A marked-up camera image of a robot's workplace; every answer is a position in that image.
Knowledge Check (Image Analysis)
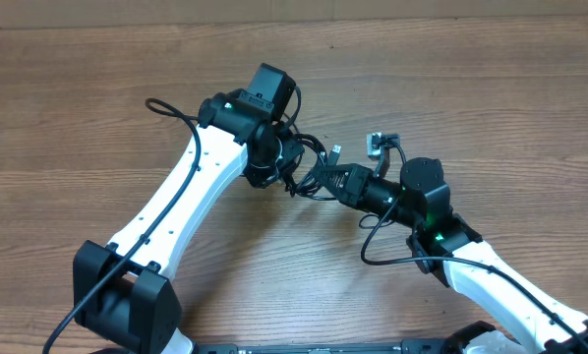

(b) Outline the black usb cable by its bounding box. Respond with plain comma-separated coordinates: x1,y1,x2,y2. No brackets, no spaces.
273,132,344,202

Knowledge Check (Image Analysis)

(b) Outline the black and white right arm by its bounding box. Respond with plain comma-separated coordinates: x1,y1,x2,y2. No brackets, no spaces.
312,157,588,353

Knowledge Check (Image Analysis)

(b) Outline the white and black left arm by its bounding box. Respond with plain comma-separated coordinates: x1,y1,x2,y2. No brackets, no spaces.
66,63,303,353

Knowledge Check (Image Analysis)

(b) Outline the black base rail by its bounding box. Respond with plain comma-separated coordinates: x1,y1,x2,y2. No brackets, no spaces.
193,338,449,354

